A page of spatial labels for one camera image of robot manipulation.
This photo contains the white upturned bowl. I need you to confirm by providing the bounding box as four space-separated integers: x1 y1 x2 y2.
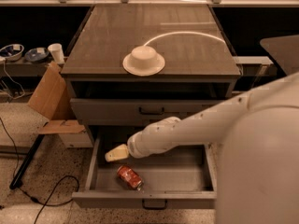
122 46 165 77

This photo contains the black floor cable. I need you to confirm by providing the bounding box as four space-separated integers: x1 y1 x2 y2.
0 119 80 224

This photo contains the grey drawer cabinet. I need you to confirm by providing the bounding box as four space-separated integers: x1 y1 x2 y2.
62 4 241 139

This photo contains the brown cardboard box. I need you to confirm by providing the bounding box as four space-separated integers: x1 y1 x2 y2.
28 62 93 148

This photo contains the closed grey top drawer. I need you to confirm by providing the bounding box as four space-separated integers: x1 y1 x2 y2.
70 98 219 126

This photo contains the red coke can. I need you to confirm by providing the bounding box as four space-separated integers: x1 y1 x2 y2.
117 165 143 190

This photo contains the blue bowl right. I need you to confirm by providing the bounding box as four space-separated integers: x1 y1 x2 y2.
24 48 50 63

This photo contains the blue bowl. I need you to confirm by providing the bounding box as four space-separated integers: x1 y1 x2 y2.
24 48 50 63
0 44 24 62

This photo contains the white paper cup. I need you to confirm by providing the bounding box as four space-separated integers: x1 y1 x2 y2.
48 43 64 64

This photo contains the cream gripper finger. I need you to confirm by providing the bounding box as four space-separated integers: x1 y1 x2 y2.
105 144 129 162

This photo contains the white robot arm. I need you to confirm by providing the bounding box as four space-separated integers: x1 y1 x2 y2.
105 73 299 224

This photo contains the blue bowl left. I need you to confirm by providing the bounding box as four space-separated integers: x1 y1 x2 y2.
0 44 24 62

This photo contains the open grey middle drawer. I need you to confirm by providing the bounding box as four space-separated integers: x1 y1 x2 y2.
73 127 217 210

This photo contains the black left frame leg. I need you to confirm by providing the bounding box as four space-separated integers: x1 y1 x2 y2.
9 134 45 189

